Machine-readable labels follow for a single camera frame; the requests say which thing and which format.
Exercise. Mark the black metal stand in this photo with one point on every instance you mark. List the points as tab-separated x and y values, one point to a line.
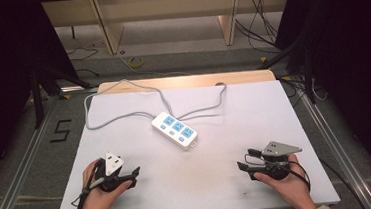
37	99
309	81

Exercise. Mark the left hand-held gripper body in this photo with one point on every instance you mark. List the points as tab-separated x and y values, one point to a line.
109	177

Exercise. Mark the white power strip blue sockets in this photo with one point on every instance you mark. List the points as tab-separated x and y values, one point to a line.
175	129

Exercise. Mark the beige wooden desk frame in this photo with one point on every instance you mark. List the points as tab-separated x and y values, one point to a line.
165	5

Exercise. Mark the black curtain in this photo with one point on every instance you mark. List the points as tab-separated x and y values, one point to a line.
4	82
353	54

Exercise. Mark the person's left hand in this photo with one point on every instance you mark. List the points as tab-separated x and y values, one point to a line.
97	200

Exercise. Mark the aluminium floor rail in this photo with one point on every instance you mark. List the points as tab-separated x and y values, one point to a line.
15	178
340	149

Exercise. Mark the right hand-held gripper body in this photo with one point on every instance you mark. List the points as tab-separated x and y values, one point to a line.
276	159

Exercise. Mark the person's right hand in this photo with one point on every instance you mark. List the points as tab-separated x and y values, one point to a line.
290	186

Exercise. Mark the yellow tape roll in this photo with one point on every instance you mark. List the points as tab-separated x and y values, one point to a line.
135	62

